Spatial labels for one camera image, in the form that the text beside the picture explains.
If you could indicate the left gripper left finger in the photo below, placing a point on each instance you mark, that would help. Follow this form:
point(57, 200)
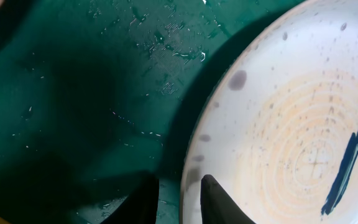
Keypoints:
point(140, 207)

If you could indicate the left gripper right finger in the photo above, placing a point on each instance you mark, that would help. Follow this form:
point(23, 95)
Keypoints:
point(217, 207)

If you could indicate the light blue round plate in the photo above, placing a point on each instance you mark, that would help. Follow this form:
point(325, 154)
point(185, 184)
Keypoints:
point(280, 131)

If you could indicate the teal plastic tray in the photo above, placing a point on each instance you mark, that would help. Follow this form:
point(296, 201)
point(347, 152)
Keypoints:
point(96, 94)

